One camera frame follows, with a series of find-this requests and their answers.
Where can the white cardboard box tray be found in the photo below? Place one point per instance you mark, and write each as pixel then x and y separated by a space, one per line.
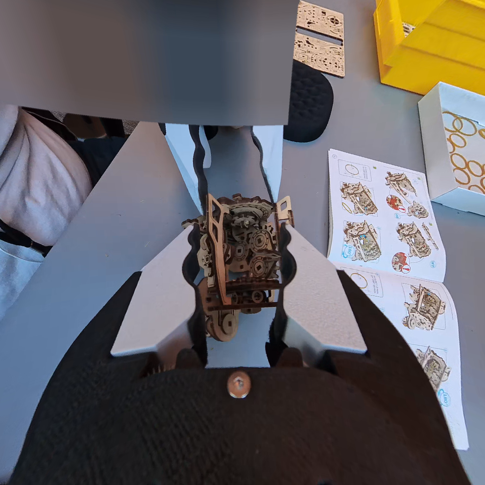
pixel 435 151

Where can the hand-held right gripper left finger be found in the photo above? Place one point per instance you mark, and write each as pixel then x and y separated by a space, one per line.
pixel 159 307

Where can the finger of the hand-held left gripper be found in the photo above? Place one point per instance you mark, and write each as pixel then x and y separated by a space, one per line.
pixel 182 151
pixel 273 151

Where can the laser-cut wooden parts sheet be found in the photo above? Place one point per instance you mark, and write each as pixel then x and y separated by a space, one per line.
pixel 320 53

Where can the wooden mechanical gear model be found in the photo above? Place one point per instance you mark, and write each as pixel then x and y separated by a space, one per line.
pixel 242 250

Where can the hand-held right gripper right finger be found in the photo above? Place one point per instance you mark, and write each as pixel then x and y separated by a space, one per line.
pixel 318 303

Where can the black textured pad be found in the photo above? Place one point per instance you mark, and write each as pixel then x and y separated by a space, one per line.
pixel 310 106

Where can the pile of rubber bands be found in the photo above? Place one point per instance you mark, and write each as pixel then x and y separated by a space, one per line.
pixel 464 151

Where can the yellow plastic bin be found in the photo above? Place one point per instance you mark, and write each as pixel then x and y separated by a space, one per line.
pixel 432 53

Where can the white instruction booklet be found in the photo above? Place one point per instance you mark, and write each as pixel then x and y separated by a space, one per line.
pixel 379 212

